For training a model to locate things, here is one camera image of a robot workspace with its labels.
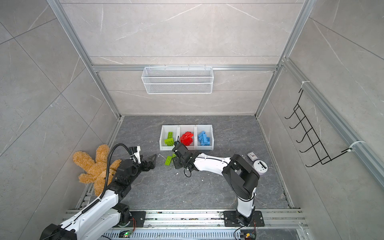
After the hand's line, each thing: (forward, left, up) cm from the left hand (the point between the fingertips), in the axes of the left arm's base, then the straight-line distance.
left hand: (149, 152), depth 83 cm
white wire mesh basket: (+46, -16, +17) cm, 52 cm away
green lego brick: (+14, -9, -11) cm, 20 cm away
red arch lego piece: (+13, -22, -6) cm, 26 cm away
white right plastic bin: (+23, -37, -10) cm, 45 cm away
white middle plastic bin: (+24, -20, -9) cm, 32 cm away
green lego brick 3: (+4, -13, -12) cm, 18 cm away
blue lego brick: (+11, -33, -5) cm, 35 cm away
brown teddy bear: (-8, +29, -5) cm, 31 cm away
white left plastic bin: (+23, -6, -8) cm, 25 cm away
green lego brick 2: (-1, -9, -12) cm, 15 cm away
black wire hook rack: (-6, -82, +18) cm, 84 cm away
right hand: (0, -16, -8) cm, 18 cm away
